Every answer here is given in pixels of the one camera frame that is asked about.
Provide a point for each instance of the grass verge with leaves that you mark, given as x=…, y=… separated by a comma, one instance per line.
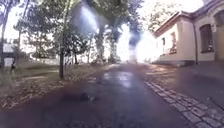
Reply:
x=30, y=85

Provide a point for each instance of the dark grey asphalt road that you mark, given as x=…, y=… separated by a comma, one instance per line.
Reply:
x=123, y=103

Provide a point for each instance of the beige building with red roof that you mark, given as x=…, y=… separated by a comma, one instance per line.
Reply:
x=186, y=43

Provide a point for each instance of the cobblestone strip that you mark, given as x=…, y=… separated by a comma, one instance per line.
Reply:
x=186, y=106

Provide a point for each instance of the grey paved sidewalk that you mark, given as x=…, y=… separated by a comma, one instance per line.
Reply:
x=200, y=83

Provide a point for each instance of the row of trees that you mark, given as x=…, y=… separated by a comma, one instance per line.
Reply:
x=61, y=50

